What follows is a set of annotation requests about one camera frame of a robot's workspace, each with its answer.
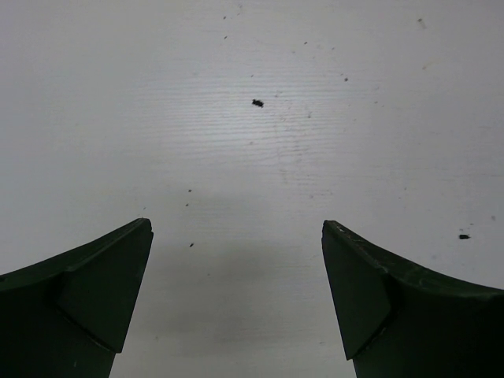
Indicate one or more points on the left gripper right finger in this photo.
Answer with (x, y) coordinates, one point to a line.
(399, 319)

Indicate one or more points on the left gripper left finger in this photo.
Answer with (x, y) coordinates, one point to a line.
(68, 316)

